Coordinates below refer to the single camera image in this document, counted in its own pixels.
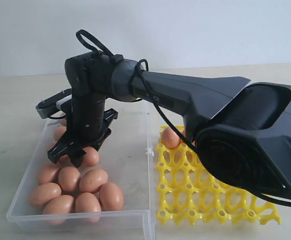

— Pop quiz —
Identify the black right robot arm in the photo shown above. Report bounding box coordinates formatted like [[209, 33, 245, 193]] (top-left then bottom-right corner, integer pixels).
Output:
[[47, 52, 291, 205]]

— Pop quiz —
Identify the yellow plastic egg tray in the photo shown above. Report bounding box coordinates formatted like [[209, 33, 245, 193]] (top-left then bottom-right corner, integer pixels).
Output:
[[156, 138, 282, 225]]

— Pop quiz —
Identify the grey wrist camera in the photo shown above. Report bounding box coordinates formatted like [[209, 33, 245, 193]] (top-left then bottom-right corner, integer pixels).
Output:
[[35, 88, 72, 119]]

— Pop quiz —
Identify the clear plastic bin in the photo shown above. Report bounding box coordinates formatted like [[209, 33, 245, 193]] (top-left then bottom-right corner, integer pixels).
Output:
[[6, 99, 156, 240]]

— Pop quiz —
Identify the black camera cable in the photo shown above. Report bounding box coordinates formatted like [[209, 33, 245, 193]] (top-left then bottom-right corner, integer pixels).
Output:
[[75, 29, 291, 210]]

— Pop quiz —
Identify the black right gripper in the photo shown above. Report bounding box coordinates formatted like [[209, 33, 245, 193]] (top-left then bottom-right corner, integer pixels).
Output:
[[47, 92, 118, 168]]

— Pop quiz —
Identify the brown egg front corner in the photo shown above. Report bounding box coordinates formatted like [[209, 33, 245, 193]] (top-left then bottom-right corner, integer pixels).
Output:
[[42, 194, 75, 215]]

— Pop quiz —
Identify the brown egg third row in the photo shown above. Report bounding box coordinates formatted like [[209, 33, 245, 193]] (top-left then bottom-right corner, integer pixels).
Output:
[[53, 126, 67, 141]]

